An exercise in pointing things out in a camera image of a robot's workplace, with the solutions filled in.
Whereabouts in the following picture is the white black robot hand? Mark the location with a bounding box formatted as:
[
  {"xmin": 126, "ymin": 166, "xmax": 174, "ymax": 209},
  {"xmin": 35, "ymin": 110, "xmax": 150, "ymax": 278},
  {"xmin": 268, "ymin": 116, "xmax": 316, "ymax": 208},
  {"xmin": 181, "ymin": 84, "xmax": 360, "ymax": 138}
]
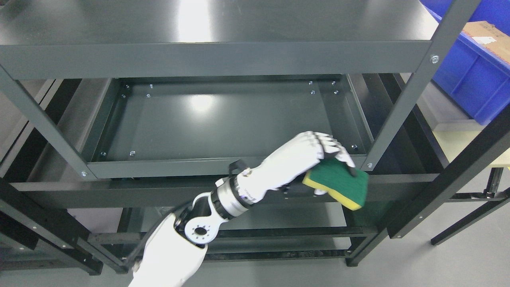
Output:
[{"xmin": 236, "ymin": 131, "xmax": 357, "ymax": 203}]

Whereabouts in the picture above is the green yellow sponge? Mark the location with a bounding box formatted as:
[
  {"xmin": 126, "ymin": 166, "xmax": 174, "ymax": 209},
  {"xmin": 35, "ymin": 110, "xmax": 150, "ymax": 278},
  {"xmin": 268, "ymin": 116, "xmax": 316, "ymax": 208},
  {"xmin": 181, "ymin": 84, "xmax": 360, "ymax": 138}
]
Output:
[{"xmin": 302, "ymin": 158, "xmax": 369, "ymax": 211}]

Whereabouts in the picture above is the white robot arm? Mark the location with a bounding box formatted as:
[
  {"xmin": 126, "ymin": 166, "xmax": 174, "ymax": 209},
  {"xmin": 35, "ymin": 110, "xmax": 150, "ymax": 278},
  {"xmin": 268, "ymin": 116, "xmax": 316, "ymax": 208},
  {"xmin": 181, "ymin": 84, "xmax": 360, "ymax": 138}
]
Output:
[{"xmin": 129, "ymin": 175, "xmax": 266, "ymax": 287}]

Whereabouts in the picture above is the black metal shelf rack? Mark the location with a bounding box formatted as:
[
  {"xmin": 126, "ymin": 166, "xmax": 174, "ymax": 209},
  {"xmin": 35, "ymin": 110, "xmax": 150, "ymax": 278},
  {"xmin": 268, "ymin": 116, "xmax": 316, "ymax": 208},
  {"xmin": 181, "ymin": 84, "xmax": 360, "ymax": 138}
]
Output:
[{"xmin": 1, "ymin": 0, "xmax": 509, "ymax": 275}]

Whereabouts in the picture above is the blue plastic bin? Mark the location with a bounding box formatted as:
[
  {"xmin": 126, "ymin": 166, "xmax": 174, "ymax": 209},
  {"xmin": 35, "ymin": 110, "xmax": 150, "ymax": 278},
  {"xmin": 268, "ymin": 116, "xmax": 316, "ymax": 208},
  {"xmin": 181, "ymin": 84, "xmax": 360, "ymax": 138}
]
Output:
[{"xmin": 420, "ymin": 0, "xmax": 510, "ymax": 125}]

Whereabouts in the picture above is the cardboard box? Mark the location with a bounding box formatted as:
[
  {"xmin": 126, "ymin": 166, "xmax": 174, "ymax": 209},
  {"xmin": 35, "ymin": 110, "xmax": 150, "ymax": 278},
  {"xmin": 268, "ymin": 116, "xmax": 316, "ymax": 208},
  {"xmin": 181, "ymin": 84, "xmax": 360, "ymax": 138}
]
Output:
[{"xmin": 463, "ymin": 21, "xmax": 510, "ymax": 64}]

